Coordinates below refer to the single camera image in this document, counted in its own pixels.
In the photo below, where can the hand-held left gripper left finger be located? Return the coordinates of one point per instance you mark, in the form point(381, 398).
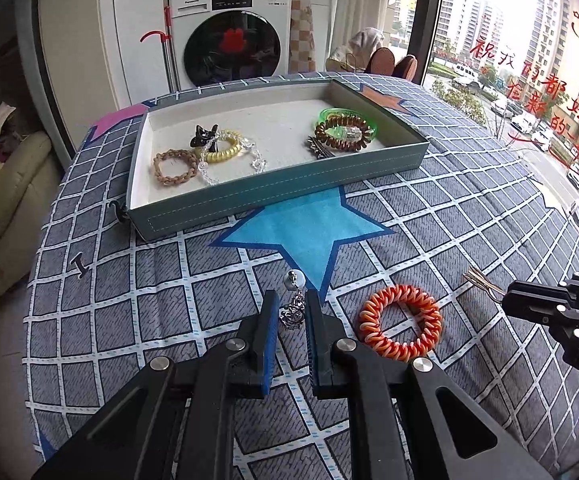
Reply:
point(264, 350)

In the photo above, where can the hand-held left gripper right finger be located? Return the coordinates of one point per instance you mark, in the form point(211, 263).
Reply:
point(319, 350)

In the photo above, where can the gold bobby pin bunch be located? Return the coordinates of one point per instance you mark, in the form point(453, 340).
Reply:
point(479, 280)

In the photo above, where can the teal jewelry tray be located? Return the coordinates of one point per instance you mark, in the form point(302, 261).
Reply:
point(269, 195)

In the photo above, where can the silver rhinestone hair clip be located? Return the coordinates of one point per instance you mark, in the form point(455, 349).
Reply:
point(319, 147)

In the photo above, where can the green translucent bangle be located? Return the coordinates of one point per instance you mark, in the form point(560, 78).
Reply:
point(330, 112)

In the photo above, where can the grey plaid star blanket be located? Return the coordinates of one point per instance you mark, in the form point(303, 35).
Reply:
point(419, 210)

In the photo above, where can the black claw hair clip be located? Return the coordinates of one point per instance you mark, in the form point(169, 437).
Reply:
point(203, 136)

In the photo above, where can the brown round chair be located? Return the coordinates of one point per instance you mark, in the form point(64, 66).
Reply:
point(382, 62)
point(407, 67)

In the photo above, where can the beige sofa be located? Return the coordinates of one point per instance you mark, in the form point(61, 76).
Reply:
point(24, 200)

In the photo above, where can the checkered rolled mat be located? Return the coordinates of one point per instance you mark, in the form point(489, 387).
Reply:
point(302, 40)

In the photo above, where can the beige cloth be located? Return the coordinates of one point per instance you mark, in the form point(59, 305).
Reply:
point(364, 40)

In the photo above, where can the white cabinet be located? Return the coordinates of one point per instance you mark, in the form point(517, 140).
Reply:
point(129, 35)

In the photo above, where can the white washing machine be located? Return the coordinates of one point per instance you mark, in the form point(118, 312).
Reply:
point(189, 15)

